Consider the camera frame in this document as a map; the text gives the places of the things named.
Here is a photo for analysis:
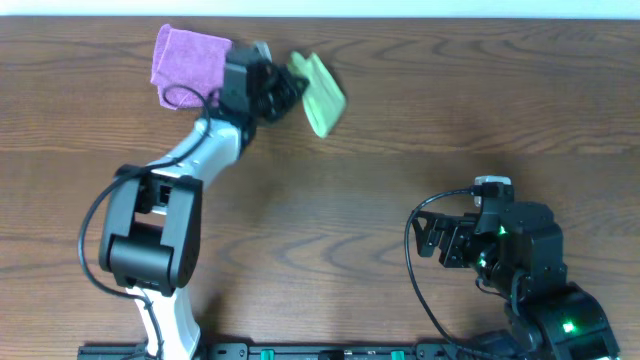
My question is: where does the purple folded microfiber cloth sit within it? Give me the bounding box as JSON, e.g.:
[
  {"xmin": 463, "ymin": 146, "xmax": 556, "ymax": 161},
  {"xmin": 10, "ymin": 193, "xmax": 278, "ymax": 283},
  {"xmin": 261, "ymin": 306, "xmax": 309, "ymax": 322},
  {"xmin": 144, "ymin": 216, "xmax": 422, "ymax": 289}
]
[{"xmin": 150, "ymin": 24, "xmax": 232, "ymax": 110}]

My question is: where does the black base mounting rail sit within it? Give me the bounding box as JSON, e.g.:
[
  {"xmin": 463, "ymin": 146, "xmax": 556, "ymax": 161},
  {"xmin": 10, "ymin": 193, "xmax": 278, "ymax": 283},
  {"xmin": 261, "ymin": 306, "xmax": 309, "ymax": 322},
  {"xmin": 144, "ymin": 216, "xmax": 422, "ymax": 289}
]
[{"xmin": 77, "ymin": 341, "xmax": 481, "ymax": 360}]

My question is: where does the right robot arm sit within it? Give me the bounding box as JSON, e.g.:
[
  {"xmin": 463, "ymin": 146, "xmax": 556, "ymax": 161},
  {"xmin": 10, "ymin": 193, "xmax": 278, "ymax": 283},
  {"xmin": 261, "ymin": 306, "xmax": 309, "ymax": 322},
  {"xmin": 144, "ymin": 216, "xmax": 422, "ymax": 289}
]
[{"xmin": 409, "ymin": 200, "xmax": 620, "ymax": 359}]

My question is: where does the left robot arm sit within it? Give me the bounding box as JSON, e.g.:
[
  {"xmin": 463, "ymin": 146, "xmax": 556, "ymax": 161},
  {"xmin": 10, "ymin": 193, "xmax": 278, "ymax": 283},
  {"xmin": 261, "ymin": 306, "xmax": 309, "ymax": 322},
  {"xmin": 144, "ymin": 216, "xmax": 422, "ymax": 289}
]
[{"xmin": 98, "ymin": 60, "xmax": 310, "ymax": 359}]

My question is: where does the green microfiber cloth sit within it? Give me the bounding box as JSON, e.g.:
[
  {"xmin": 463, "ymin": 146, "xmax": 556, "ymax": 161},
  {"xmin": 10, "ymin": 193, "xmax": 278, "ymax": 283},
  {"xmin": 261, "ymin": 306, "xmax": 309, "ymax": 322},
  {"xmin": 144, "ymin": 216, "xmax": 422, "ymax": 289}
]
[{"xmin": 288, "ymin": 52, "xmax": 347, "ymax": 138}]

